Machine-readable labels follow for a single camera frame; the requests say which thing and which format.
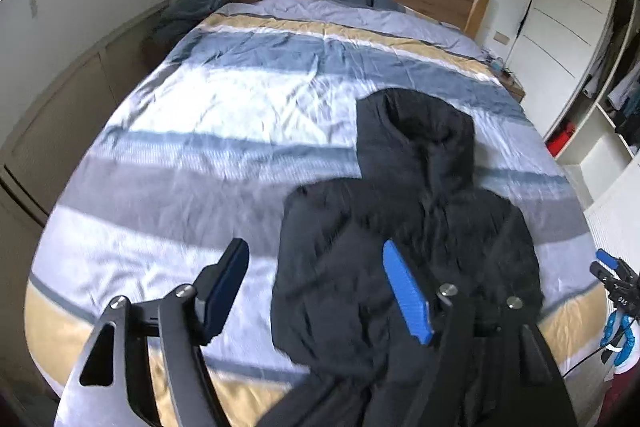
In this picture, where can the beige louvred wall cabinet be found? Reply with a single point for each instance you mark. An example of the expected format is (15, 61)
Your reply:
(60, 107)

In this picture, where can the wooden nightstand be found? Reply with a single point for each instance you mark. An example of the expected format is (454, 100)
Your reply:
(515, 92)

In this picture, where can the white wardrobe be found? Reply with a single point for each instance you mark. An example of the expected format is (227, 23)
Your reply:
(565, 7)

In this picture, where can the blue pillow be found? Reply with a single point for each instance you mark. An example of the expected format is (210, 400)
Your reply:
(390, 3)

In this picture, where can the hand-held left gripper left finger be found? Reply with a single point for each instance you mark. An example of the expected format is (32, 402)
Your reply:
(226, 279)

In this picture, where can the grey-blue folded blanket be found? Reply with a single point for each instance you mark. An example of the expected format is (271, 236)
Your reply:
(192, 9)

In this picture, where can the hanging clothes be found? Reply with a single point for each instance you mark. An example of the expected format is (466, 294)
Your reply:
(625, 97)

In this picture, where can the small blue container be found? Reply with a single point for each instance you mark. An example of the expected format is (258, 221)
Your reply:
(499, 67)

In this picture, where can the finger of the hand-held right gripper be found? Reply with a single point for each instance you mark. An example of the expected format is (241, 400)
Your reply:
(600, 272)
(606, 258)

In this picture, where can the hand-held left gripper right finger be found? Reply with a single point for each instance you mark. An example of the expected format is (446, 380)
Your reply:
(407, 293)

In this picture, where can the wall switch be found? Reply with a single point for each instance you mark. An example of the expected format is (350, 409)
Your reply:
(501, 38)

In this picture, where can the striped duvet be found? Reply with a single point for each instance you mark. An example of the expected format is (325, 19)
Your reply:
(200, 132)

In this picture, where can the red canister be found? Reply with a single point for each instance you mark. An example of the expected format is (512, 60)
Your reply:
(559, 142)

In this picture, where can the black puffer jacket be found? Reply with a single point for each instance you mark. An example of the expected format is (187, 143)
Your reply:
(350, 257)

